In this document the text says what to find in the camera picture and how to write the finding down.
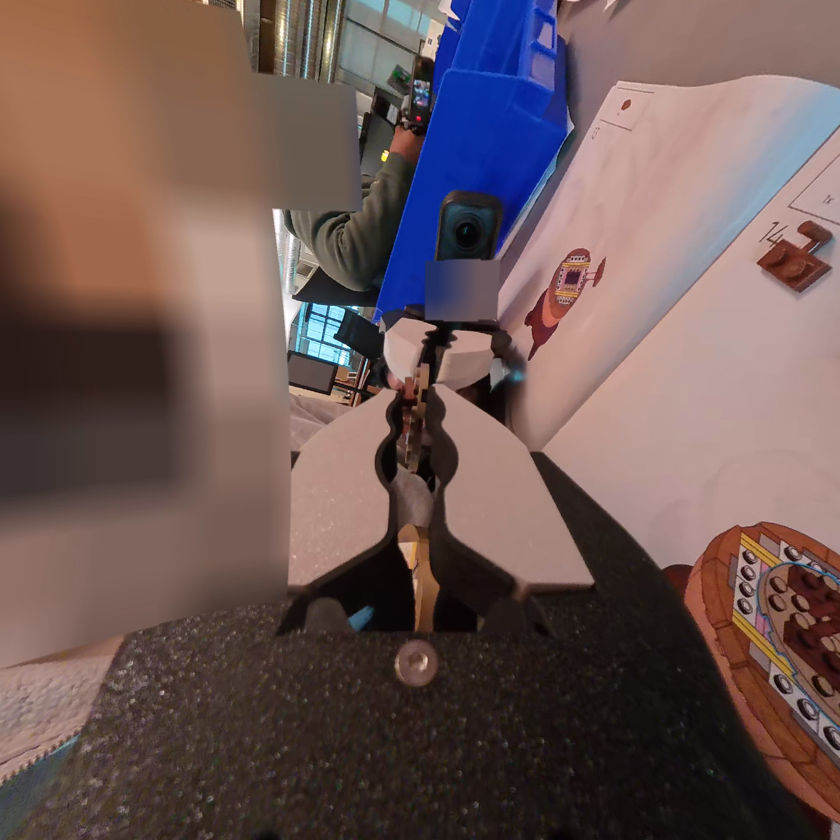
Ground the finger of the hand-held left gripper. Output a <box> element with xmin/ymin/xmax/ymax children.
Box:
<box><xmin>382</xmin><ymin>319</ymin><xmax>429</xmax><ymax>391</ymax></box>
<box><xmin>431</xmin><ymin>329</ymin><xmax>510</xmax><ymax>401</ymax></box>

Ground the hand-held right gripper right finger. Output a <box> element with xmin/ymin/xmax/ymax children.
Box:
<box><xmin>427</xmin><ymin>385</ymin><xmax>595</xmax><ymax>611</ymax></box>

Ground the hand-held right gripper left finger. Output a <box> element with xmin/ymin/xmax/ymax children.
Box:
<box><xmin>289</xmin><ymin>392</ymin><xmax>403</xmax><ymax>592</ymax></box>

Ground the tan round plate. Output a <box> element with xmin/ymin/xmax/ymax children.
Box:
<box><xmin>398</xmin><ymin>371</ymin><xmax>431</xmax><ymax>476</ymax></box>

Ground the brick pot model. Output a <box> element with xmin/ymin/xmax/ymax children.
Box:
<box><xmin>397</xmin><ymin>523</ymin><xmax>437</xmax><ymax>634</ymax></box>

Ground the factory style window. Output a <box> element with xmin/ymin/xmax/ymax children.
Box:
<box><xmin>289</xmin><ymin>302</ymin><xmax>388</xmax><ymax>401</ymax></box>

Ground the blue plastic bin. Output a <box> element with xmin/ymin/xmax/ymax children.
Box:
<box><xmin>376</xmin><ymin>66</ymin><xmax>574</xmax><ymax>326</ymax></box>
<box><xmin>431</xmin><ymin>0</ymin><xmax>568</xmax><ymax>82</ymax></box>

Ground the white instruction booklet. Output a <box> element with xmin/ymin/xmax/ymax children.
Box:
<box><xmin>497</xmin><ymin>73</ymin><xmax>840</xmax><ymax>840</ymax></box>

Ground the small brown brick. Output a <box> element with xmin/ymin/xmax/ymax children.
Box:
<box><xmin>755</xmin><ymin>220</ymin><xmax>836</xmax><ymax>294</ymax></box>

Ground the metal ventilation duct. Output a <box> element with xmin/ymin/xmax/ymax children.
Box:
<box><xmin>243</xmin><ymin>0</ymin><xmax>349</xmax><ymax>82</ymax></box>

